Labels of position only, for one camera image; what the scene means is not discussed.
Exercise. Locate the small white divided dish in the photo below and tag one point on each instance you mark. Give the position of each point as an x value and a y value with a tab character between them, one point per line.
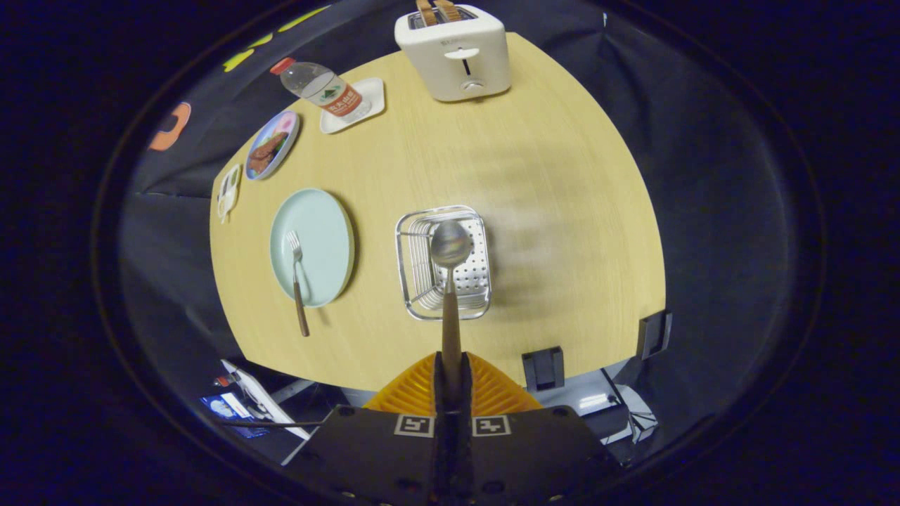
228	193

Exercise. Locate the small white tray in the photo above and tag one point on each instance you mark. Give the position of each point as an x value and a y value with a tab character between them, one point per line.
373	95

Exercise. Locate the red capped water bottle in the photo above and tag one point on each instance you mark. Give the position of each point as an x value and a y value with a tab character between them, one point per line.
323	88

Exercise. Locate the blue printed card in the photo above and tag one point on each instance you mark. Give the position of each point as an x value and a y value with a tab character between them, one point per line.
225	409

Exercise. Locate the black table clamp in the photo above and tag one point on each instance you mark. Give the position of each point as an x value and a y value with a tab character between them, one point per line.
543	367
654	334

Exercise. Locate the blue rimmed printed plate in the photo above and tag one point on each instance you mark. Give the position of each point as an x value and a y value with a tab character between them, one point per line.
271	147

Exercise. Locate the white toaster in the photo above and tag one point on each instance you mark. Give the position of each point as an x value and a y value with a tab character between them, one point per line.
457	67

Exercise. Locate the white angular object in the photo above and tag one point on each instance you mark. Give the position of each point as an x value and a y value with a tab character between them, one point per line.
633	414

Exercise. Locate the light green plate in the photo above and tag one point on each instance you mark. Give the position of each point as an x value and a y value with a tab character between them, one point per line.
327	239

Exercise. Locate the white flat board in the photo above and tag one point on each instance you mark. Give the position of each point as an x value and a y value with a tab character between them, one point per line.
260	400

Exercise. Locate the toast slice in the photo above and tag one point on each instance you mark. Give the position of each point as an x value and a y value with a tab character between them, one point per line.
450	10
425	11

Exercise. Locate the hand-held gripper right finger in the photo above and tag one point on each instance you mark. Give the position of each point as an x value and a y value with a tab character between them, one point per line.
464	383

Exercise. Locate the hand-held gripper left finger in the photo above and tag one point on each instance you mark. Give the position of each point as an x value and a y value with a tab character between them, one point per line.
441	383

